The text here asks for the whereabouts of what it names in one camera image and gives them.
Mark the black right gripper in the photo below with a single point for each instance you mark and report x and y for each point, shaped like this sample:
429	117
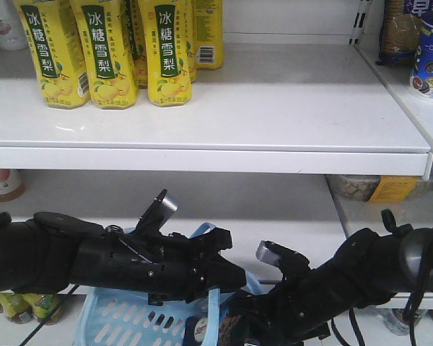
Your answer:
296	309

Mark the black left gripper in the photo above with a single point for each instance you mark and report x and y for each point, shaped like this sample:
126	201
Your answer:
168	268

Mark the chocolate cookie box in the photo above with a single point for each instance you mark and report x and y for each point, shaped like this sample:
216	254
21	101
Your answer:
197	328

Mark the light blue plastic basket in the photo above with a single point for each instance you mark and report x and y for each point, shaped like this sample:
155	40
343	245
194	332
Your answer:
122	317

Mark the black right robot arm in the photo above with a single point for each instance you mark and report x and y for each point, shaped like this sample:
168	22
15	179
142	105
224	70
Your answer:
367	269

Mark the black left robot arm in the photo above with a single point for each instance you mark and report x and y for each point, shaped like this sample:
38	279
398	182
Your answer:
51	251

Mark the clear tub of nuts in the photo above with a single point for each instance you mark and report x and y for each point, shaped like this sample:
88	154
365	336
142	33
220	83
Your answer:
377	188

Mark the white supermarket shelving unit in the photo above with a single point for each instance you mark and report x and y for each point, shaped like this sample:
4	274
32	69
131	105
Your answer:
300	96

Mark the orange juice bottle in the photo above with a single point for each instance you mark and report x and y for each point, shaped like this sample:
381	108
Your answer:
11	185

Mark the yellow pear drink bottle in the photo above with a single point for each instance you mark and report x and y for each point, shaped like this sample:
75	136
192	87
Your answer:
168	76
107	53
57	54

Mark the blue white snack cup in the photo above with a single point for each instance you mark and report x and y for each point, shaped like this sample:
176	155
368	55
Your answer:
421	78

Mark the dark cracker package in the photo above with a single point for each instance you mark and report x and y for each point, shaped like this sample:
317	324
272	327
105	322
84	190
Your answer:
399	33

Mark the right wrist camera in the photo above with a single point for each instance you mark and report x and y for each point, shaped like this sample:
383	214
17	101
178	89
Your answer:
292	264

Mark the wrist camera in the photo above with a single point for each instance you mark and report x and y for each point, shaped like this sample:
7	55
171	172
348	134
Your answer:
292	264
157	214

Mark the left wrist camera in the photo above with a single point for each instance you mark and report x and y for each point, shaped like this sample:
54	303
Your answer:
157	214

